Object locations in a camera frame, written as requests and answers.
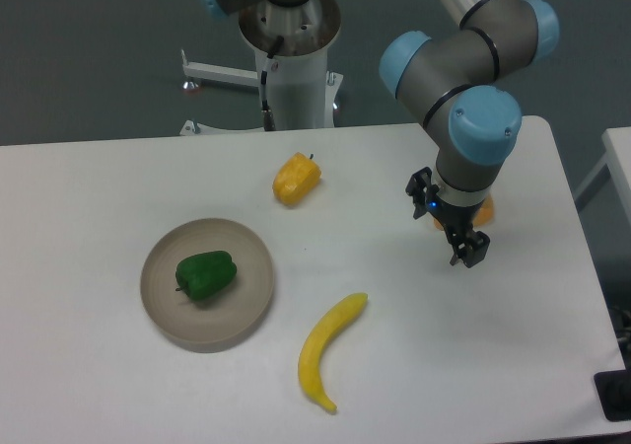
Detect black cable on pedestal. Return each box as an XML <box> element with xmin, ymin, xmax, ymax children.
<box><xmin>259</xmin><ymin>35</ymin><xmax>284</xmax><ymax>131</ymax></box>

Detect white side table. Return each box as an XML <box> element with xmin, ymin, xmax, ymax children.
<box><xmin>573</xmin><ymin>126</ymin><xmax>630</xmax><ymax>219</ymax></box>

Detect yellow banana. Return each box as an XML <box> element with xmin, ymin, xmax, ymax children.
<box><xmin>297</xmin><ymin>292</ymin><xmax>369</xmax><ymax>414</ymax></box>

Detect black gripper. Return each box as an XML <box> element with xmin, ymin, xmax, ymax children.
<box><xmin>405</xmin><ymin>167</ymin><xmax>490</xmax><ymax>268</ymax></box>

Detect beige round plate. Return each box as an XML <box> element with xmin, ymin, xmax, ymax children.
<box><xmin>140</xmin><ymin>218</ymin><xmax>275</xmax><ymax>352</ymax></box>

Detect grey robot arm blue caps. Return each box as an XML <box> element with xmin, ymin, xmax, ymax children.
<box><xmin>202</xmin><ymin>0</ymin><xmax>560</xmax><ymax>267</ymax></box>

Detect yellow bell pepper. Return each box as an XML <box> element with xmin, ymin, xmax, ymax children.
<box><xmin>272</xmin><ymin>152</ymin><xmax>321</xmax><ymax>206</ymax></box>

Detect orange pastry bread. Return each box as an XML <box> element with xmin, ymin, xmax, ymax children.
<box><xmin>429</xmin><ymin>195</ymin><xmax>495</xmax><ymax>231</ymax></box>

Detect green bell pepper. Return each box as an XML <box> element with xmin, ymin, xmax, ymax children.
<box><xmin>175</xmin><ymin>251</ymin><xmax>238</xmax><ymax>301</ymax></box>

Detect black device at edge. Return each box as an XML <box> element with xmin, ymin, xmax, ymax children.
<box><xmin>594</xmin><ymin>370</ymin><xmax>630</xmax><ymax>422</ymax></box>

